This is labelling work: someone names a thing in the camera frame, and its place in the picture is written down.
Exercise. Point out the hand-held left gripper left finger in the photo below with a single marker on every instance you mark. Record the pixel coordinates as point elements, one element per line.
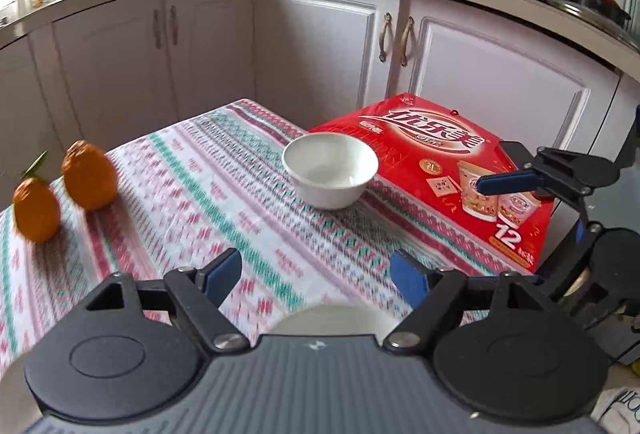
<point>222,276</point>

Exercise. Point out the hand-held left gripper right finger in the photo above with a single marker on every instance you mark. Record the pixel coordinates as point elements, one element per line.
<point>407,279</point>

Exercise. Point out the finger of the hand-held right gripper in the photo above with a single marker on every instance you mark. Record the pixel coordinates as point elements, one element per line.
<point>580,231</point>
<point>505,182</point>

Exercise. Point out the white bowl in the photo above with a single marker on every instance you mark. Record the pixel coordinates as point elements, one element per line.
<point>330,189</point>
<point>330,321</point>

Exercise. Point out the patterned tablecloth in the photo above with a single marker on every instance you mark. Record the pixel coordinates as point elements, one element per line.
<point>175,214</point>

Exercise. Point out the red carton box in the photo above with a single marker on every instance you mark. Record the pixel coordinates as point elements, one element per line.
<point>415,154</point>

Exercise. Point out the white printed bag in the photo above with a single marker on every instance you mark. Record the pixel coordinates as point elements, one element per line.
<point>620,414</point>

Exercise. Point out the bumpy orange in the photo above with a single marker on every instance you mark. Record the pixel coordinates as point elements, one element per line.
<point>90,179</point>

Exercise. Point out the orange with green leaf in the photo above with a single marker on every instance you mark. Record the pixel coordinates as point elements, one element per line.
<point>37,214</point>

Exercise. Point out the white kitchen cabinet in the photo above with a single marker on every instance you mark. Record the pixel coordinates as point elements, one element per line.
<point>325,54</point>

